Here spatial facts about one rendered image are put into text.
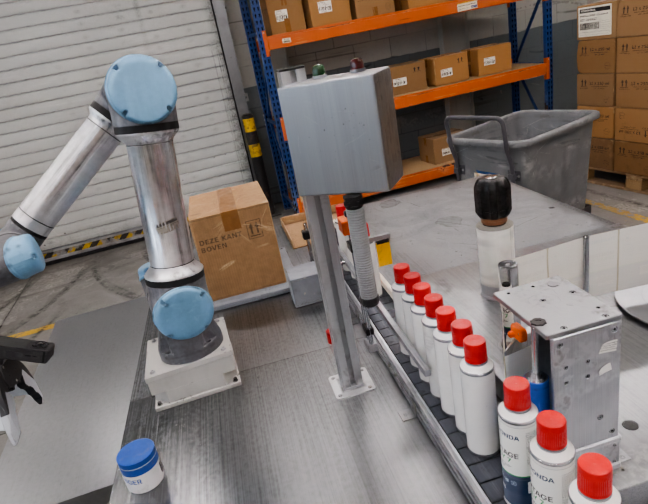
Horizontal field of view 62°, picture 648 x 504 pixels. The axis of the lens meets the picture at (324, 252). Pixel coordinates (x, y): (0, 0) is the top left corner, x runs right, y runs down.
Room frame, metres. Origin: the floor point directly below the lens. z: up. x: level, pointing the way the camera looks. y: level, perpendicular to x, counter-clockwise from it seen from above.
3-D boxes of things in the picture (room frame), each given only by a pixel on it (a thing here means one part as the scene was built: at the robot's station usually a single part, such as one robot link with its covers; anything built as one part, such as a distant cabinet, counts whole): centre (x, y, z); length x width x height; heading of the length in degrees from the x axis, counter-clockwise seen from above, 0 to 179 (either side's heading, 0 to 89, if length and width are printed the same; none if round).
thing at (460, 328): (0.73, -0.19, 0.98); 0.05 x 0.05 x 0.20
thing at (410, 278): (0.94, -0.16, 0.98); 0.05 x 0.05 x 0.20
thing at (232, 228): (1.67, 0.27, 0.99); 0.30 x 0.24 x 0.27; 9
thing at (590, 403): (0.64, -0.29, 1.01); 0.14 x 0.13 x 0.26; 8
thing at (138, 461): (0.81, 0.41, 0.86); 0.07 x 0.07 x 0.07
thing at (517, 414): (0.56, -0.21, 0.98); 0.05 x 0.05 x 0.20
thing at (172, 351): (1.12, 0.35, 0.97); 0.15 x 0.15 x 0.10
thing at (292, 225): (2.03, 0.00, 0.85); 0.30 x 0.26 x 0.04; 8
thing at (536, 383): (0.60, -0.25, 0.98); 0.03 x 0.03 x 0.16
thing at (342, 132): (0.93, -0.07, 1.38); 0.17 x 0.10 x 0.19; 63
